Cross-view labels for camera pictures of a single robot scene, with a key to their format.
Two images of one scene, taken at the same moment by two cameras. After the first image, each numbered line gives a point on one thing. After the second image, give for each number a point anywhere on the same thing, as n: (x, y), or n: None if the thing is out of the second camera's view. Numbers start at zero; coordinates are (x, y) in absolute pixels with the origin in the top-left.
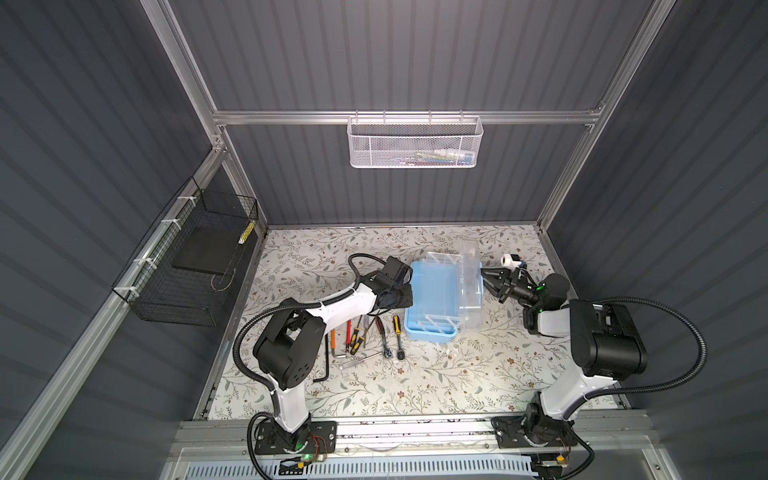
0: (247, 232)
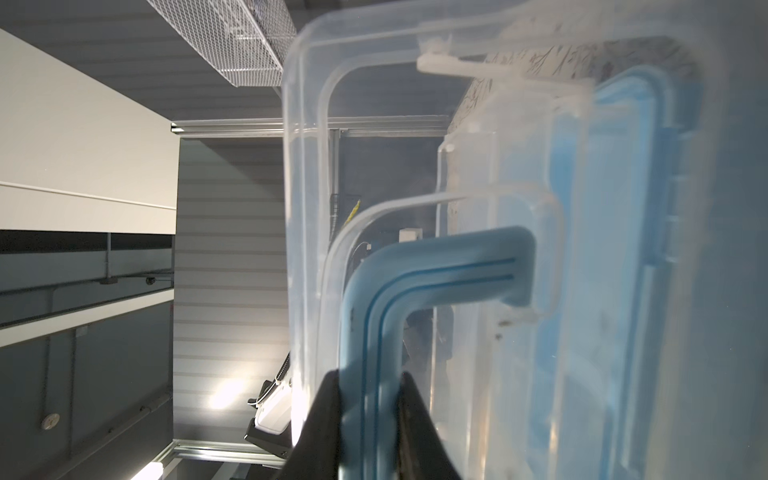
0: (353, 212)
